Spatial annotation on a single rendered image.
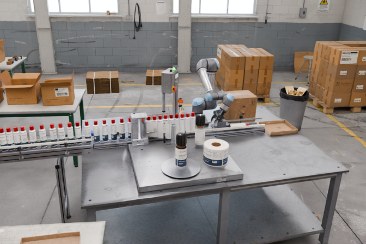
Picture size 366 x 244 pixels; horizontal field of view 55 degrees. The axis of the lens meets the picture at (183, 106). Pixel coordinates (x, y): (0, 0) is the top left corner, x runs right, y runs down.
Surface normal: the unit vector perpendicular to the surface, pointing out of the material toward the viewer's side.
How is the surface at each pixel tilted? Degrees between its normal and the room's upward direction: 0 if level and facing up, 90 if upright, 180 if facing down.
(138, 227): 1
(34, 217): 0
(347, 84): 87
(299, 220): 1
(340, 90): 93
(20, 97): 90
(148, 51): 90
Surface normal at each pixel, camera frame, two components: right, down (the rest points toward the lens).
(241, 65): 0.15, 0.36
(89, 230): 0.02, -0.93
